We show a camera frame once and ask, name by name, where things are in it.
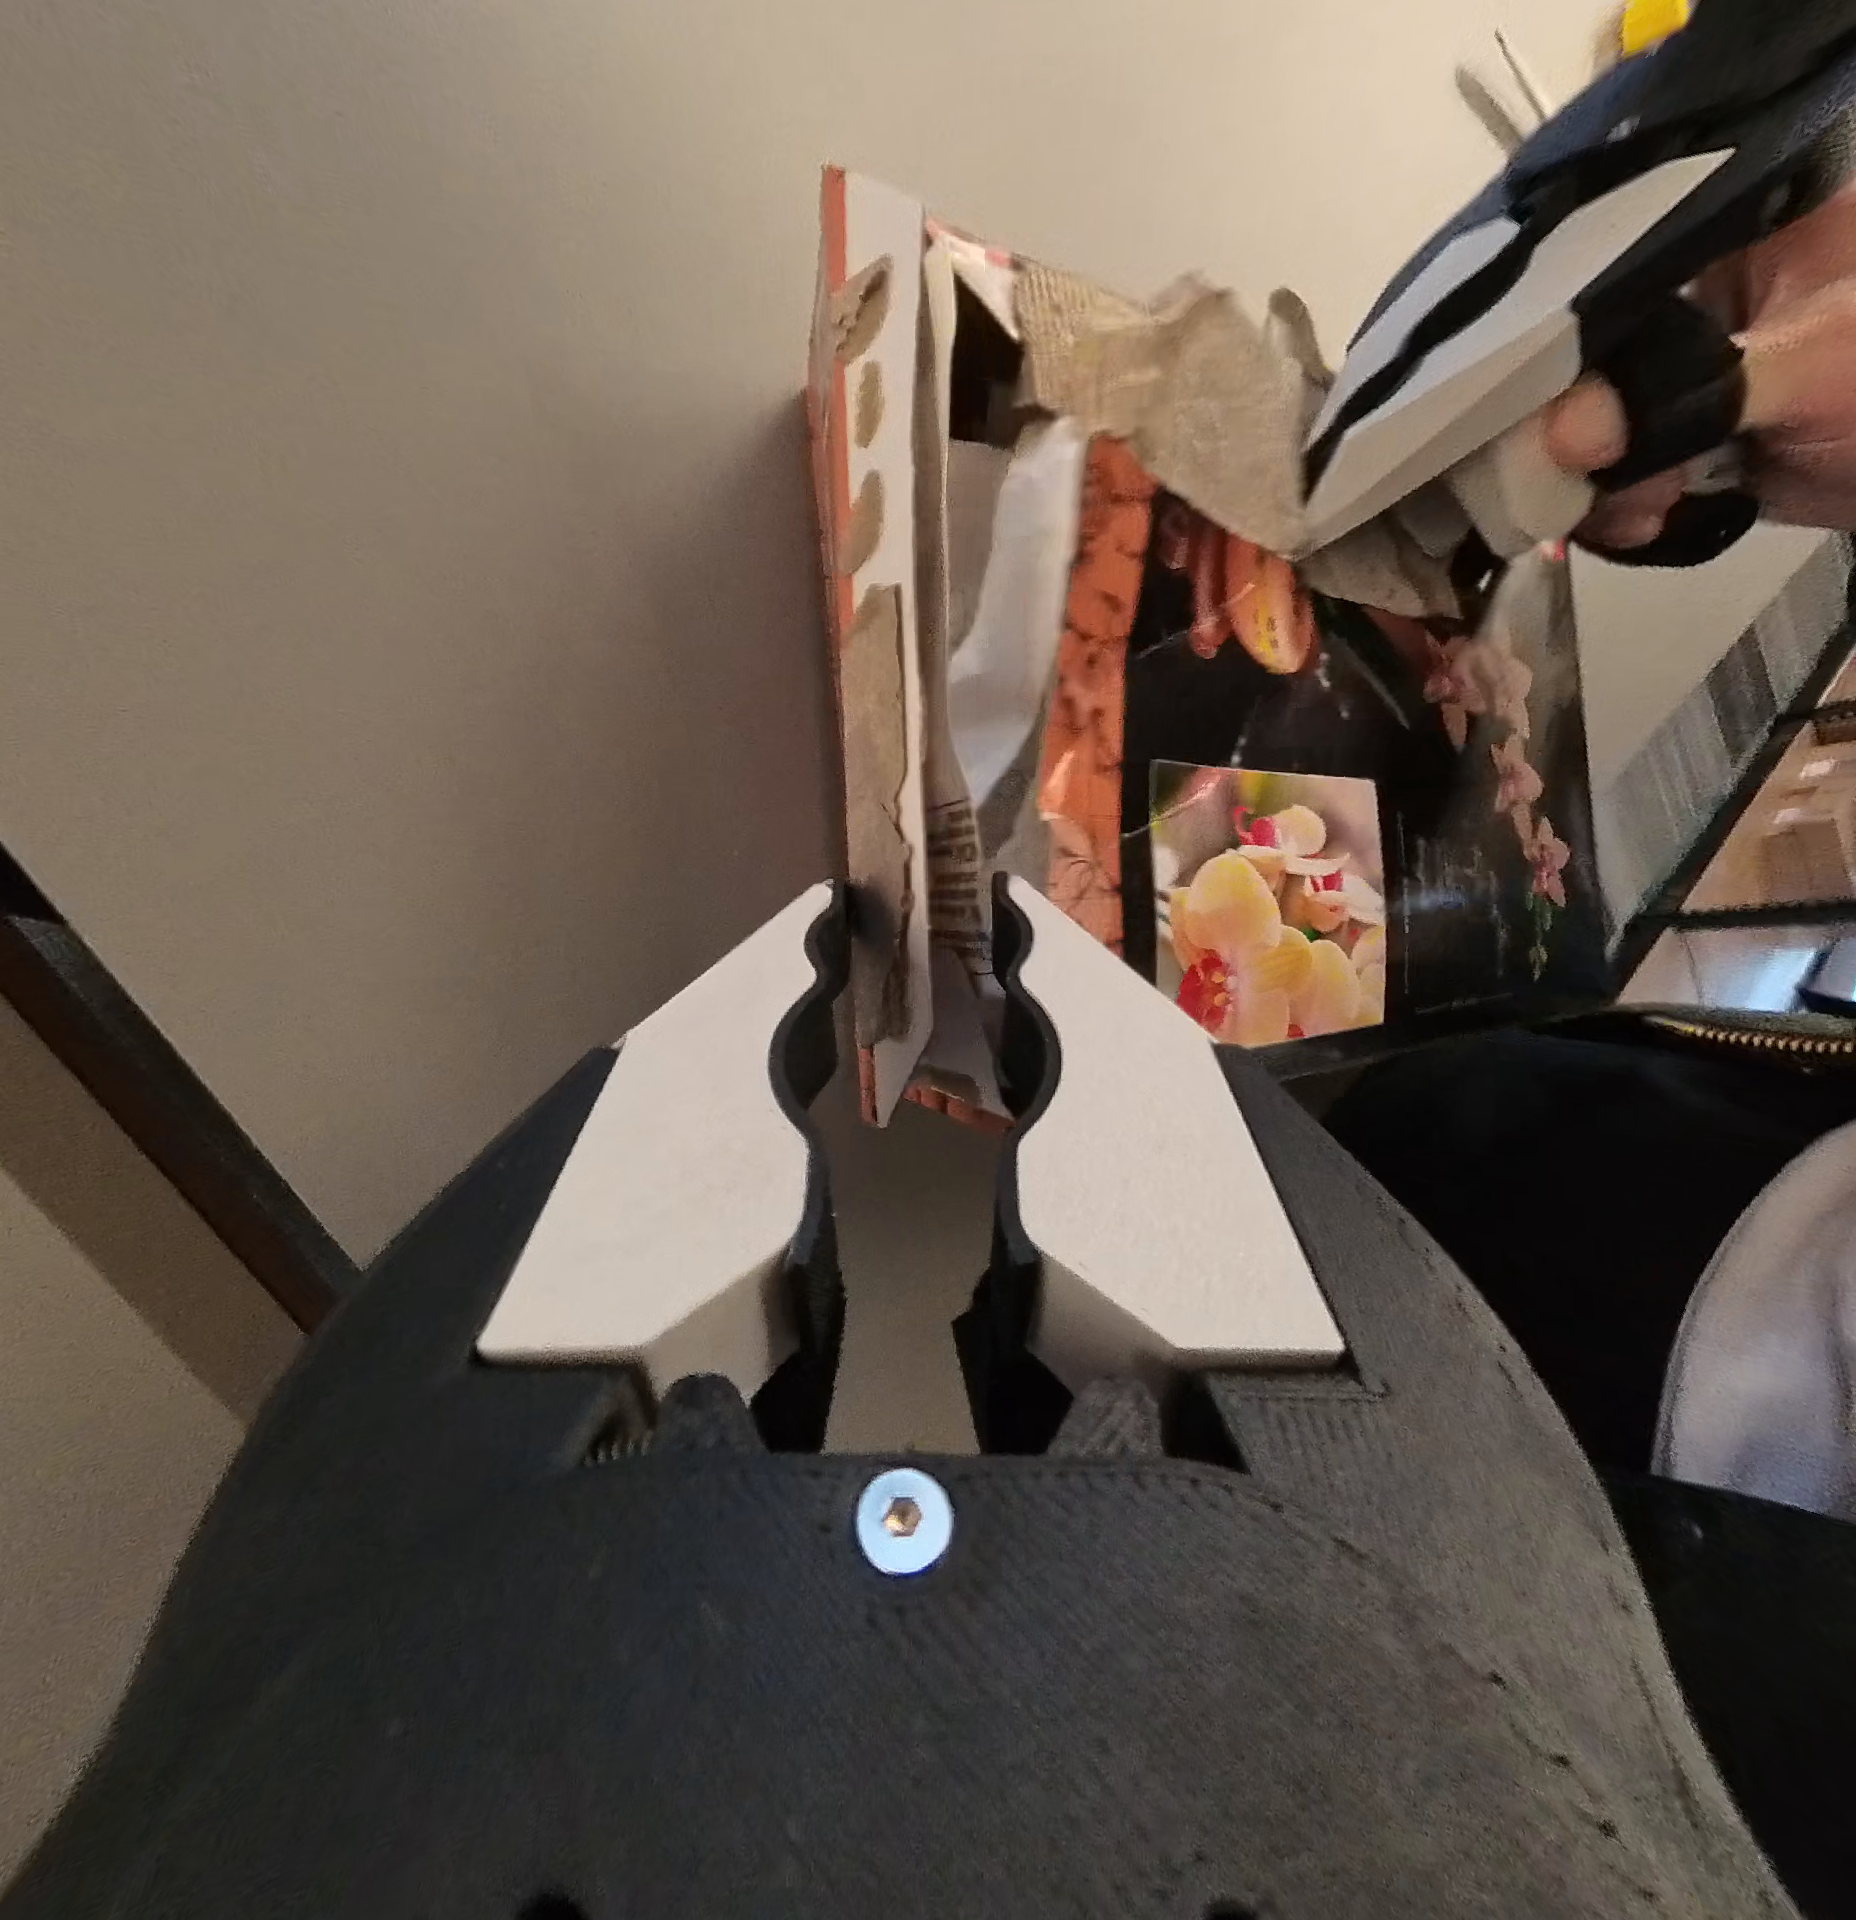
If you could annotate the person's right hand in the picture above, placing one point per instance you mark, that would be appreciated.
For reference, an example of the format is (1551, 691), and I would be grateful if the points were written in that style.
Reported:
(1827, 375)

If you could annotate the black orchid lego box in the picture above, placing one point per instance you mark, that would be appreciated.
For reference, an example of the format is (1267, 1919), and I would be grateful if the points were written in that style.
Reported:
(1471, 867)

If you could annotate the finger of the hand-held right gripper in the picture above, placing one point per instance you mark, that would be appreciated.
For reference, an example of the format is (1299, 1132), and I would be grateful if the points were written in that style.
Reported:
(1431, 301)
(1527, 328)

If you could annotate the person's black jacket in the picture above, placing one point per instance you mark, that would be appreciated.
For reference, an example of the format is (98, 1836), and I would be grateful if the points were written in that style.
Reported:
(1542, 1200)

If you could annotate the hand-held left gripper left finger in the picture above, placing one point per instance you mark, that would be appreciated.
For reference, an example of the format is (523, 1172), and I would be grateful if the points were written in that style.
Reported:
(654, 1200)

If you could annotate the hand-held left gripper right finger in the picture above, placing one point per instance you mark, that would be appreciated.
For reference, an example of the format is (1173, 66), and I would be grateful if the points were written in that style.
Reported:
(1173, 1200)

